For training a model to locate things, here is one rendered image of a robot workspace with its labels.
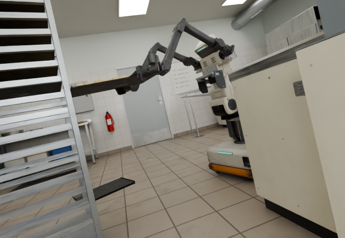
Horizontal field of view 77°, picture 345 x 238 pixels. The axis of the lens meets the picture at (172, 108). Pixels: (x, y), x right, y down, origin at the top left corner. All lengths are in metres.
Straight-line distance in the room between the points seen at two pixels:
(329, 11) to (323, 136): 0.36
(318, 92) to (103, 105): 5.18
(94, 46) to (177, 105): 2.59
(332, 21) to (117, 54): 5.40
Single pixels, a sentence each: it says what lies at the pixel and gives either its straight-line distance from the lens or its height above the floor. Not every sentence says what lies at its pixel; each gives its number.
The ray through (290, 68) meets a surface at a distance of 1.09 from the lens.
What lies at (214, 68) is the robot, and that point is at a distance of 2.02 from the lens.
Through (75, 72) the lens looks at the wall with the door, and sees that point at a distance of 5.82.
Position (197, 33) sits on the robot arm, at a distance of 1.78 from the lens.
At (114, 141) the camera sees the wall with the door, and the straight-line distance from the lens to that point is 5.62.
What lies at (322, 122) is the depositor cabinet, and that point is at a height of 0.61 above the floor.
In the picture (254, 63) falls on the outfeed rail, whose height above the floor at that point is 0.88.
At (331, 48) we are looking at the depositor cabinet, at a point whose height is 0.81.
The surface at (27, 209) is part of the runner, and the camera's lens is 1.39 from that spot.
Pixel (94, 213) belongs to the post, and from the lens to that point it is 1.39.
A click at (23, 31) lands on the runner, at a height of 1.32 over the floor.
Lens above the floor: 0.74
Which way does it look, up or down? level
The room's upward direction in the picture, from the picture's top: 13 degrees counter-clockwise
